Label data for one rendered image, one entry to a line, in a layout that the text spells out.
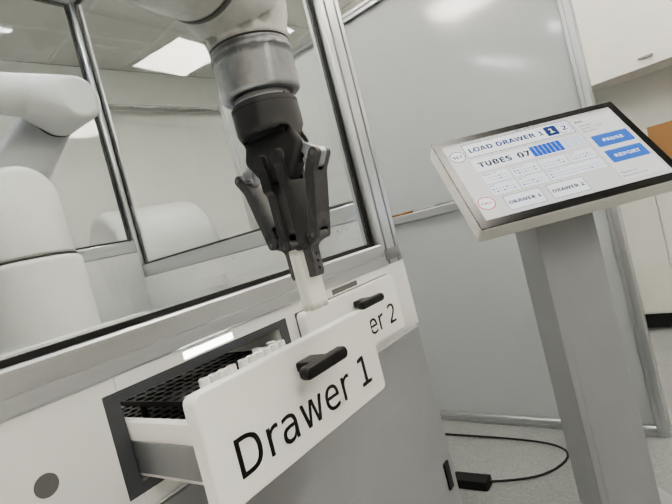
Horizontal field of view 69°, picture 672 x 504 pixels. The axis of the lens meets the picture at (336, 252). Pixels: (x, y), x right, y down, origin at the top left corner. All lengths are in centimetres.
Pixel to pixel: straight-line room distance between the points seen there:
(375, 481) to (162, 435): 48
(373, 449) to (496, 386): 154
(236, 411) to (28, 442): 19
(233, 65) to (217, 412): 34
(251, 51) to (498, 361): 201
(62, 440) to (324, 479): 41
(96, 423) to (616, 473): 129
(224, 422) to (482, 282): 189
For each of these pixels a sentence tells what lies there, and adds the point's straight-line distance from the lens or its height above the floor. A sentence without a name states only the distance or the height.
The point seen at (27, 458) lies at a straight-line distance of 56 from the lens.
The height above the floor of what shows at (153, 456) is 86.
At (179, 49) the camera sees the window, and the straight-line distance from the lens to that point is 78.
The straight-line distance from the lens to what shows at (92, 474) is 58.
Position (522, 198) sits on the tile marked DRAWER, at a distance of 123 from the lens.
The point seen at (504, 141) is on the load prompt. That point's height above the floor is 116.
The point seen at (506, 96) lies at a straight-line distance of 215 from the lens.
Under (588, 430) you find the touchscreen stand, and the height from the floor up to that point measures 39.
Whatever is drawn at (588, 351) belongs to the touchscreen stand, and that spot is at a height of 58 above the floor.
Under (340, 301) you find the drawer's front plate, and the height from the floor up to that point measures 92.
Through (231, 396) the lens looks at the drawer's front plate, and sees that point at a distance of 48.
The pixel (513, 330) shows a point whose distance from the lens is 228.
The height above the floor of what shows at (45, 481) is 88.
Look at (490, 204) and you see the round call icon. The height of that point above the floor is 101.
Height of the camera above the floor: 103
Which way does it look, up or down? 2 degrees down
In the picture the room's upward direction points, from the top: 14 degrees counter-clockwise
